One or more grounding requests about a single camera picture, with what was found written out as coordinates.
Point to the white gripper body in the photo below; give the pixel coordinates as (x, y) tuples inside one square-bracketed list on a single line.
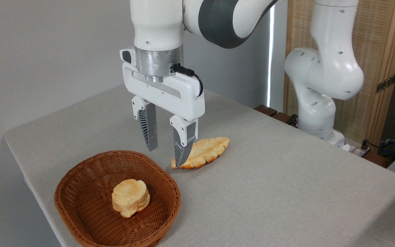
[(170, 94)]

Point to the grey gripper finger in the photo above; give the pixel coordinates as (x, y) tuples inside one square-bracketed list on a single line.
[(183, 140), (148, 127)]

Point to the round bread bun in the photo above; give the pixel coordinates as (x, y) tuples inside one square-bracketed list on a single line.
[(130, 197)]

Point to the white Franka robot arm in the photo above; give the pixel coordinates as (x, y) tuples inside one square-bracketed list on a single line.
[(324, 68)]

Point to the long flat bread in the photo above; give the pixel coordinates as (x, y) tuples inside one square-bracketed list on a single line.
[(207, 149)]

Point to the dark brown wooden slat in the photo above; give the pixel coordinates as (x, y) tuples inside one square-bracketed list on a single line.
[(265, 110), (377, 159), (282, 117)]

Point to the brown wicker basket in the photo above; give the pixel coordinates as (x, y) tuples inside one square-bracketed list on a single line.
[(91, 219)]

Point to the black power plug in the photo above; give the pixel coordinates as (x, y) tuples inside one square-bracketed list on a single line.
[(364, 145)]

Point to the wooden rattan screen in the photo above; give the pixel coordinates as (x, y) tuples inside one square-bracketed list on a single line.
[(372, 41)]

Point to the dark metal hinge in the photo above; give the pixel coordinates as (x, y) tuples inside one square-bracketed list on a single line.
[(386, 83)]

